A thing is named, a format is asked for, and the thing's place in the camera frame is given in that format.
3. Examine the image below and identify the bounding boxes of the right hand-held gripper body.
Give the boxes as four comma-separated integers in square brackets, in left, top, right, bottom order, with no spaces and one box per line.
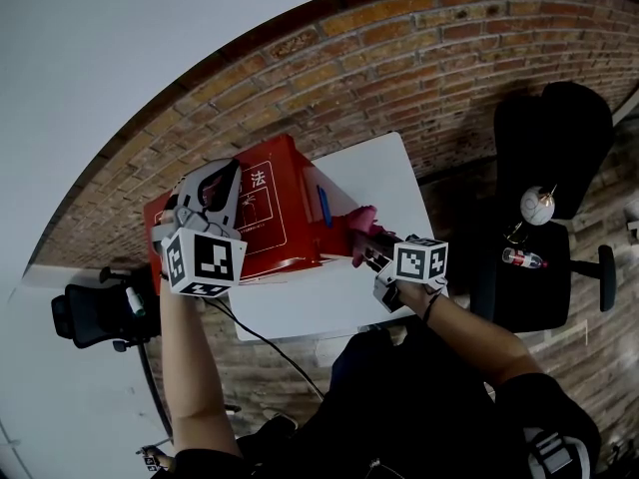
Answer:
[362,235,449,314]

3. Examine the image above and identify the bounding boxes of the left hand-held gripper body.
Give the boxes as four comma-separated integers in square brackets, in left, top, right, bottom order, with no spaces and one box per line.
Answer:
[151,182,249,299]

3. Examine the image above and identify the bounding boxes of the pink cloth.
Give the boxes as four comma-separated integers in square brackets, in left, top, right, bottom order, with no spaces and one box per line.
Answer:
[346,205,396,268]

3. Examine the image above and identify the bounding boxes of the red fire extinguisher box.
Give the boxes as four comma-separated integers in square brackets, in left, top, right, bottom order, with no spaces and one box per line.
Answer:
[143,134,361,296]

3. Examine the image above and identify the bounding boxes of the person's right forearm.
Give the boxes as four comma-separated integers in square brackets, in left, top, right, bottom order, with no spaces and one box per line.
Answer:
[397,278,546,399]

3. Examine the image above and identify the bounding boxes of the person's left forearm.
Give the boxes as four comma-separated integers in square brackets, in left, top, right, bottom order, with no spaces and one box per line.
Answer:
[158,275,244,462]

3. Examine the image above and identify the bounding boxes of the black wristband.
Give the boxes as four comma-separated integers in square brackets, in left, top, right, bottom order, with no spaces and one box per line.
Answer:
[421,288,444,324]

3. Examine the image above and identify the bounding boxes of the white marker with green cap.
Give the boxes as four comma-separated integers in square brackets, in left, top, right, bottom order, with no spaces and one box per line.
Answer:
[124,286,148,318]

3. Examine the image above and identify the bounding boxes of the eyeglasses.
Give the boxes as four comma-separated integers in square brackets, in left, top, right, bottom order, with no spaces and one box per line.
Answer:
[502,221,531,246]

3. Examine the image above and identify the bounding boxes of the plastic bottle with red label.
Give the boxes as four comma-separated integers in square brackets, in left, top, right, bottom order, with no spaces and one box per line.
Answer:
[500,246,549,271]

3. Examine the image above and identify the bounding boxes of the black mesh office chair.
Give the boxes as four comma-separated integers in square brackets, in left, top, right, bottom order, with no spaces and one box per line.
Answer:
[50,265,162,352]

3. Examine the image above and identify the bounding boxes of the white round ball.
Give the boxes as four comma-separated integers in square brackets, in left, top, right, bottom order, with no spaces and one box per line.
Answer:
[519,185,557,228]

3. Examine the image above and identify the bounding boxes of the person's black clothing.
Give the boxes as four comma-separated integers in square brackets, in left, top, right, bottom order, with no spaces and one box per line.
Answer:
[172,325,604,479]

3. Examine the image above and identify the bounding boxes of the person's black shoe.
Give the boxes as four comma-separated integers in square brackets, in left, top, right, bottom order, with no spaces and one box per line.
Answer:
[257,410,300,439]

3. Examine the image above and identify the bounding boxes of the small black white patterned object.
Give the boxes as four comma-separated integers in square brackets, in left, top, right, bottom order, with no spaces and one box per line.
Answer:
[134,436,175,474]

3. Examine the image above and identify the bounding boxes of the blue handle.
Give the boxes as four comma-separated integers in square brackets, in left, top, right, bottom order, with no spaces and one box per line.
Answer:
[316,184,334,230]

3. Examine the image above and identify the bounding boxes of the black cable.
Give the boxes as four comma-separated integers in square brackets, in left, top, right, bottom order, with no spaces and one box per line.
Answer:
[198,295,326,401]

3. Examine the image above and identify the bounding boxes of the grey white harness strap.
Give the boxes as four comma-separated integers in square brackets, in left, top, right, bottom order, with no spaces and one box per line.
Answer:
[522,427,592,479]

